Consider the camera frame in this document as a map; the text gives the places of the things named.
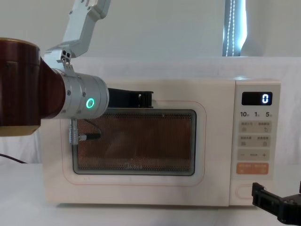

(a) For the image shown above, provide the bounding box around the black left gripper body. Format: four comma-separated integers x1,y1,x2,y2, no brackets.
107,87,155,109

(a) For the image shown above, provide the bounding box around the cream microwave oven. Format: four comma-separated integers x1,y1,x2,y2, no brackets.
39,77,282,208

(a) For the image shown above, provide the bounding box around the white curtain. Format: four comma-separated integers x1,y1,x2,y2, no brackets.
0,0,301,58

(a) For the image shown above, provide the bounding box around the thin cable with silver plug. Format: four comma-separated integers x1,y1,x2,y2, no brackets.
67,118,102,145

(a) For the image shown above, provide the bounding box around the black power cable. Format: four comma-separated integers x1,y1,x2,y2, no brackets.
0,153,28,164

